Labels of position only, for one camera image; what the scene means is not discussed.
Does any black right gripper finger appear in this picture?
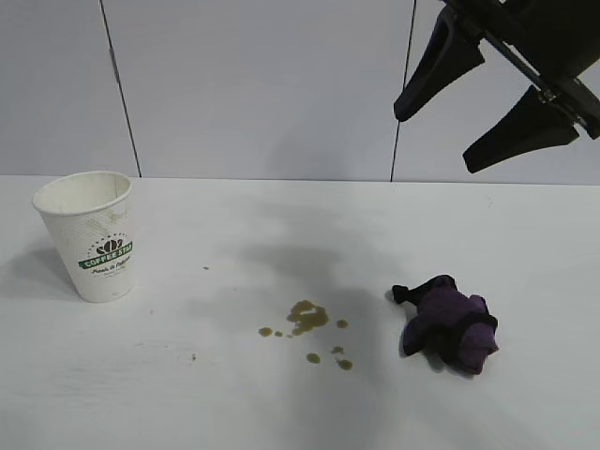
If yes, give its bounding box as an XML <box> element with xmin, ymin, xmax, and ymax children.
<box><xmin>462</xmin><ymin>84</ymin><xmax>580</xmax><ymax>175</ymax></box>
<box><xmin>393</xmin><ymin>9</ymin><xmax>487</xmax><ymax>123</ymax></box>

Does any purple and black cloth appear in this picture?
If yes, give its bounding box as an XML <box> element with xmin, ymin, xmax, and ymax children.
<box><xmin>390</xmin><ymin>275</ymin><xmax>500</xmax><ymax>376</ymax></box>

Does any brown coffee spill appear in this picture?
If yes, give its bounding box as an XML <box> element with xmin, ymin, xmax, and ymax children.
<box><xmin>257</xmin><ymin>299</ymin><xmax>353</xmax><ymax>371</ymax></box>

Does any white paper coffee cup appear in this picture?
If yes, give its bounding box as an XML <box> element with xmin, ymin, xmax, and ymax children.
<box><xmin>31</xmin><ymin>171</ymin><xmax>135</xmax><ymax>304</ymax></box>

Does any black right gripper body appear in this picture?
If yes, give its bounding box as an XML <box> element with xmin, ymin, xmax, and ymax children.
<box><xmin>442</xmin><ymin>0</ymin><xmax>600</xmax><ymax>141</ymax></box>

